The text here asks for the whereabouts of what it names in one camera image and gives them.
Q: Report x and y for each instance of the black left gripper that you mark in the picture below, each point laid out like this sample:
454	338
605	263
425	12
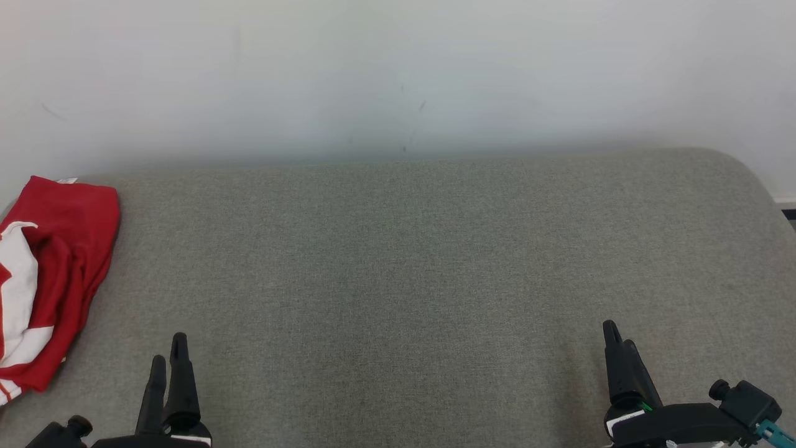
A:
155	441

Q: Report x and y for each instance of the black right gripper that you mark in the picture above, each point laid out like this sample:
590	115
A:
678	426

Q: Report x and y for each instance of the red Bulls basketball jersey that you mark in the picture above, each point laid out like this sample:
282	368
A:
78	230

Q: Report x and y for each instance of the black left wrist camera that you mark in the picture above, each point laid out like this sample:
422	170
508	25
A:
62	435

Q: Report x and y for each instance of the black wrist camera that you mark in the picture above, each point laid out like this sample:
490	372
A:
62	435
749	404

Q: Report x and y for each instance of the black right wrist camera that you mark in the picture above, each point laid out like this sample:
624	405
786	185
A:
749	404

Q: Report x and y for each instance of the white wall baseboard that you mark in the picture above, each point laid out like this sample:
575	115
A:
786	202

